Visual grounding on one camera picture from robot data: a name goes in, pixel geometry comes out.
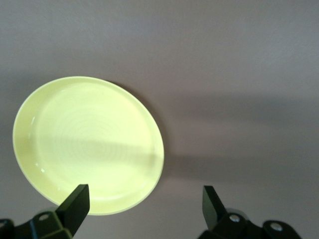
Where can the yellow round plate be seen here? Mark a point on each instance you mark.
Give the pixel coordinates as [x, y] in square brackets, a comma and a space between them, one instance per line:
[87, 137]

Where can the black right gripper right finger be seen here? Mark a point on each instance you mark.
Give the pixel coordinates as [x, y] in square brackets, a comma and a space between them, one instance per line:
[214, 214]

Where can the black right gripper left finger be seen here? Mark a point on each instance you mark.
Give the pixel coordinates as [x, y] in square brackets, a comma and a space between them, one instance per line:
[74, 211]

